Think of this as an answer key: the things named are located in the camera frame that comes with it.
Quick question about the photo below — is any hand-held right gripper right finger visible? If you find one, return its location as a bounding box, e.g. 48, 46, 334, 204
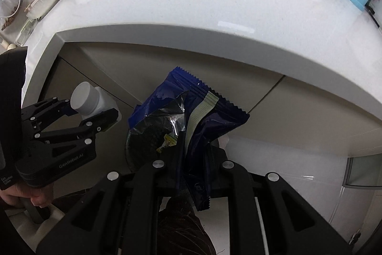
207, 147, 353, 255

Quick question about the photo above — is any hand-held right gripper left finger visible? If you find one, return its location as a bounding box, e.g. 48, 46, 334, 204
36, 150, 186, 255

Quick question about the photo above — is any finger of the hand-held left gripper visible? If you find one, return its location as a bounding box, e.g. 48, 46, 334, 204
34, 108, 119, 146
21, 97, 72, 130

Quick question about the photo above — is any white plastic jar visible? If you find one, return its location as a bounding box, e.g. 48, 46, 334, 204
71, 81, 122, 124

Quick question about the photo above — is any black trash bin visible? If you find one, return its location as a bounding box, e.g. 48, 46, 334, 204
125, 124, 180, 175

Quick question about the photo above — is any dark blue snack wrapper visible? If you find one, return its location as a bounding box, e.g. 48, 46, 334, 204
128, 66, 249, 212

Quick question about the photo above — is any person's left hand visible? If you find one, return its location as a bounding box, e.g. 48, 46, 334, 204
0, 183, 55, 208

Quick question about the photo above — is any dark brown cloth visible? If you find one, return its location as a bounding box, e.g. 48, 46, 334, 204
158, 198, 217, 255

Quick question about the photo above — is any clear glass bottle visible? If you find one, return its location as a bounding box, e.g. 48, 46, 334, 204
15, 17, 38, 45

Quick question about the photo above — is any grey metal frame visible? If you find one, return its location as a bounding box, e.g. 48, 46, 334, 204
343, 156, 382, 189

